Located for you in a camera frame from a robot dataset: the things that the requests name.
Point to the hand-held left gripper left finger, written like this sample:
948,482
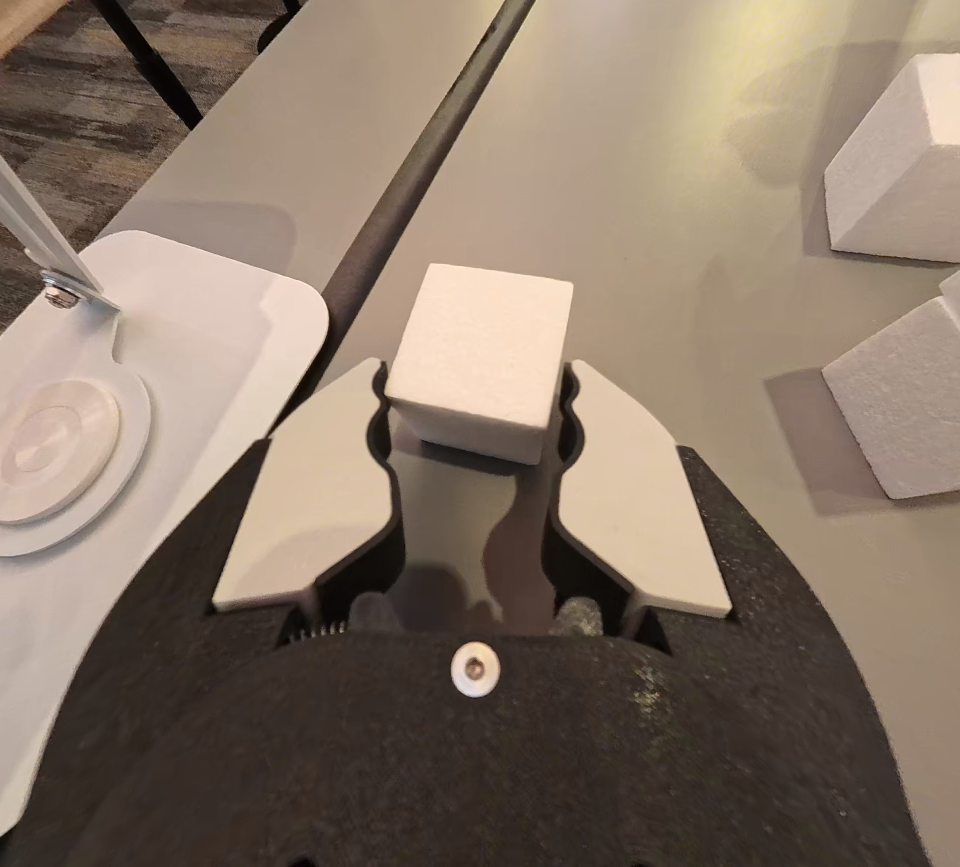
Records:
307,507

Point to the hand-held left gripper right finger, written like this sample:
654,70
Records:
645,514

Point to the wooden board document stand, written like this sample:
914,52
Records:
210,372

